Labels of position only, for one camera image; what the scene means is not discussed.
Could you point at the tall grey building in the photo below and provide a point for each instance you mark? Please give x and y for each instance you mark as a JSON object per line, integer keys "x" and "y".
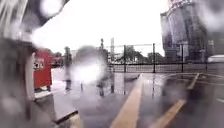
{"x": 186, "y": 30}

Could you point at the row of trees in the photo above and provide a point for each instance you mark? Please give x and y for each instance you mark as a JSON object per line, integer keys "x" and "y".
{"x": 133, "y": 55}

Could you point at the black metal fence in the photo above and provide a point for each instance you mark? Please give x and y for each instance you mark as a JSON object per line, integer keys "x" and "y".
{"x": 153, "y": 56}

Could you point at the red box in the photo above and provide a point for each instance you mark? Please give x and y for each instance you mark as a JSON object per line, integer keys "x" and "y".
{"x": 42, "y": 71}

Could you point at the building with overhanging roof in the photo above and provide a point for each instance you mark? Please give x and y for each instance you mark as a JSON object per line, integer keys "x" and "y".
{"x": 13, "y": 76}

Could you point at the pale kerb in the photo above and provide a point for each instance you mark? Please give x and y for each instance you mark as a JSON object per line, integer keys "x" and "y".
{"x": 63, "y": 106}

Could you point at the white vehicle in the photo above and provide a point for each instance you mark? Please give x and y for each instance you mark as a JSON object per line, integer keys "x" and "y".
{"x": 216, "y": 59}

